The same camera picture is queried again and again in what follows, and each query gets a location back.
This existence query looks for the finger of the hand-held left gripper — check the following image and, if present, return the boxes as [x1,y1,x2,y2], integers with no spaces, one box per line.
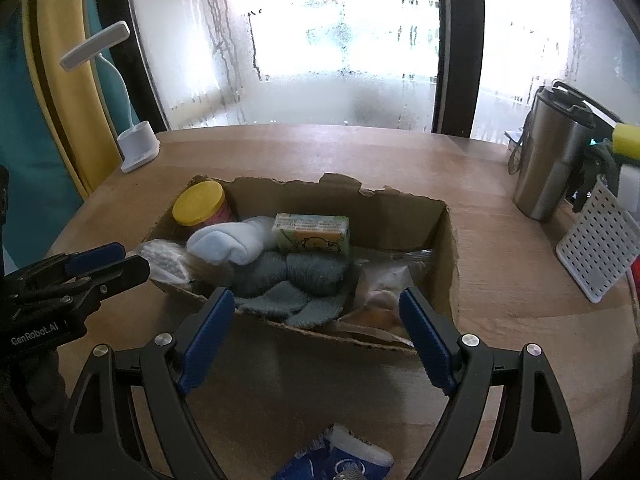
[20,255,152,313]
[10,241,127,286]

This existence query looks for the blue plastic packet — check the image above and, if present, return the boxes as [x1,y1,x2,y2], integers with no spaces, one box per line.
[270,424,396,480]

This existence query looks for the white desk lamp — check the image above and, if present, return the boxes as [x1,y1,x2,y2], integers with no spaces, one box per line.
[60,21,161,174]

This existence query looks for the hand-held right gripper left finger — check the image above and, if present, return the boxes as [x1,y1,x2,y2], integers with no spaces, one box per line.
[52,286,236,480]

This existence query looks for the dark green tool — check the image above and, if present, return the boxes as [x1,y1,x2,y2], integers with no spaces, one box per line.
[572,141,621,213]

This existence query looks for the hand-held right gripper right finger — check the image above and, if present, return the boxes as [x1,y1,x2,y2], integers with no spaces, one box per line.
[398,286,583,480]

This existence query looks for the stainless steel tumbler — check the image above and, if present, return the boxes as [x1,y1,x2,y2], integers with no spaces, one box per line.
[509,80,626,223]

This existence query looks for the clear plastic snack bag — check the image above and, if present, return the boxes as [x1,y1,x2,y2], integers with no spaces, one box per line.
[340,252,436,348]

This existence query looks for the cotton swab pack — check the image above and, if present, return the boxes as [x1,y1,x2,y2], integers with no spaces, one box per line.
[139,240,193,286]

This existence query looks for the green yellow juice carton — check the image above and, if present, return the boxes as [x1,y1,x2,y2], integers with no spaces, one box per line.
[271,212,351,258]

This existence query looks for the white perforated basket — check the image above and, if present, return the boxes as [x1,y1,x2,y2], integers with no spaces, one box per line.
[556,178,640,304]

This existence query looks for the yellow sponge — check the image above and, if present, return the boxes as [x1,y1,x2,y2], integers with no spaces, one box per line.
[612,122,640,158]

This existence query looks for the torn cardboard box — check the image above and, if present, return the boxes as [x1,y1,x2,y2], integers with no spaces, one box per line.
[141,173,461,356]

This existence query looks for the white foam block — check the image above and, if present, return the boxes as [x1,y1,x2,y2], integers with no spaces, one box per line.
[619,162,640,206]

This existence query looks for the grey-blue socks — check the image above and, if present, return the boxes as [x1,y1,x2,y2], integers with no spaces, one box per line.
[227,251,358,331]

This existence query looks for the white socks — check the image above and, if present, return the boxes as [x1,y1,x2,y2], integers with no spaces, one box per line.
[186,216,278,267]

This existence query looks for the red gold can yellow lid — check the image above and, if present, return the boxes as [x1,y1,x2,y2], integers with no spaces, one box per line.
[172,181,232,233]

